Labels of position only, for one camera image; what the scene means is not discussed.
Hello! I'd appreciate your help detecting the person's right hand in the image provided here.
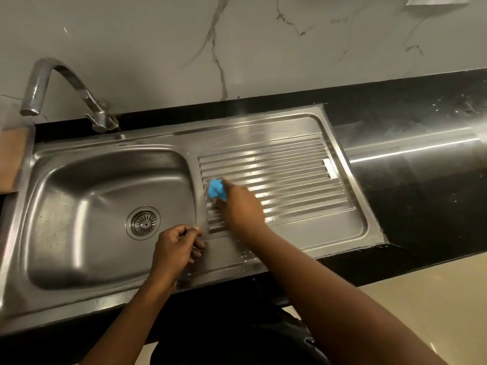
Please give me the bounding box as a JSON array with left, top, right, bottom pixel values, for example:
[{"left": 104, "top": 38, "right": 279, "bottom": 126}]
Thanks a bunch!
[{"left": 211, "top": 178, "right": 268, "bottom": 243}]

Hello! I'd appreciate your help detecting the person's left hand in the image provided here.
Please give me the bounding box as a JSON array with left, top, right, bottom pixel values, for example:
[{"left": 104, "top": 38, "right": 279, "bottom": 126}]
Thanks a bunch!
[{"left": 147, "top": 224, "right": 207, "bottom": 282}]

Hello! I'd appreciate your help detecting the blue brush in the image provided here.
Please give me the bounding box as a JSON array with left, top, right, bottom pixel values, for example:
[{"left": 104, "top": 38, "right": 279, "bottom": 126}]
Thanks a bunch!
[{"left": 207, "top": 178, "right": 229, "bottom": 203}]

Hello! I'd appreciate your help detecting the stainless steel sink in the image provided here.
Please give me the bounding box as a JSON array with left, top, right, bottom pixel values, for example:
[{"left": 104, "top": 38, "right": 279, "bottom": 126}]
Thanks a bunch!
[{"left": 0, "top": 103, "right": 389, "bottom": 335}]

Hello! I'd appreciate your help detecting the person's left forearm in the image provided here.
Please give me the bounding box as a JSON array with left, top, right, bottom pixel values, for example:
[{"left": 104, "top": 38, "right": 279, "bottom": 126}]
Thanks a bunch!
[{"left": 80, "top": 275, "right": 182, "bottom": 365}]

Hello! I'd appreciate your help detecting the person's right forearm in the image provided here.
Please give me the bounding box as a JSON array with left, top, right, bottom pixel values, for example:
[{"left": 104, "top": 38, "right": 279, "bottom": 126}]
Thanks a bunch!
[{"left": 245, "top": 224, "right": 448, "bottom": 365}]

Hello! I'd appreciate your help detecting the person's black clothing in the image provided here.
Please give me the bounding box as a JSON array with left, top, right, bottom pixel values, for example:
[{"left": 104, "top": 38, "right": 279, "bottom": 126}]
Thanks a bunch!
[{"left": 150, "top": 306, "right": 324, "bottom": 365}]

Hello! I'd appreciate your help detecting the round metal drain strainer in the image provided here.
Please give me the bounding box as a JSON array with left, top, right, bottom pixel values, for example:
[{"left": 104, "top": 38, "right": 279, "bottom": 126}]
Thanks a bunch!
[{"left": 126, "top": 206, "right": 162, "bottom": 241}]

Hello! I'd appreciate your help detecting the clear plastic container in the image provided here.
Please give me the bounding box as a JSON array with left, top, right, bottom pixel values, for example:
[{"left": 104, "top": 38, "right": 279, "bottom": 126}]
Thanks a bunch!
[{"left": 0, "top": 123, "right": 37, "bottom": 194}]

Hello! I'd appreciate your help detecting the chrome faucet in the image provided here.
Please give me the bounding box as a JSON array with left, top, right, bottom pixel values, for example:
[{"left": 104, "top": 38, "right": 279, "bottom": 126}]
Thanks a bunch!
[{"left": 19, "top": 58, "right": 119, "bottom": 133}]

